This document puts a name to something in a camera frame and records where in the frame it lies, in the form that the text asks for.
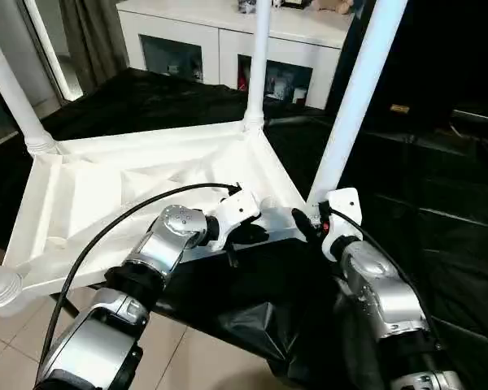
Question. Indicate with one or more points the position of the white glass-door cabinet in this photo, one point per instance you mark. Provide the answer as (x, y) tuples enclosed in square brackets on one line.
[(227, 24)]

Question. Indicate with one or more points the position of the black backdrop cloth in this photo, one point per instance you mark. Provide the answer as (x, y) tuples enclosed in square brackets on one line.
[(451, 48)]

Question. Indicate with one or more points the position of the small dark picture frame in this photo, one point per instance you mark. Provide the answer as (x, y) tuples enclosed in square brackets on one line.
[(296, 4)]

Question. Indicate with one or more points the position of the black shiny mat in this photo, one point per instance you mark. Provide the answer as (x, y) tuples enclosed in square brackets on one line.
[(431, 183)]

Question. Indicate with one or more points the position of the small red packet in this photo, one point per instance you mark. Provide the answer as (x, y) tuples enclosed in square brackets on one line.
[(242, 79)]

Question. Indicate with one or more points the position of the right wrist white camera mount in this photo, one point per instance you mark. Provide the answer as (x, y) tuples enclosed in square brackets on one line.
[(345, 203)]

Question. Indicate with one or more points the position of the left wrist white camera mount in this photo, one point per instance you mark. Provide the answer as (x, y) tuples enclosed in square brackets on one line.
[(236, 207)]

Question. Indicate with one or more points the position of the white plastic table top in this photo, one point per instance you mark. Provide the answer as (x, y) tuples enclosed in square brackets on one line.
[(105, 162)]

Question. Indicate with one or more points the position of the small pale label tag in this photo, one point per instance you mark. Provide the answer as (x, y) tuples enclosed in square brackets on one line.
[(398, 109)]

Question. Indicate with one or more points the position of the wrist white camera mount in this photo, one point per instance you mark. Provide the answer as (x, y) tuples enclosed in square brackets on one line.
[(345, 203), (236, 207)]

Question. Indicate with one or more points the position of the white plastic table leg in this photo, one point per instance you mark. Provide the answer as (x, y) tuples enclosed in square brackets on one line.
[(349, 101), (0, 284), (12, 93), (258, 61)]

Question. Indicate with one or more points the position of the beige plush toy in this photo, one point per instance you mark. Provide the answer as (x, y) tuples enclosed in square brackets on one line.
[(331, 5)]

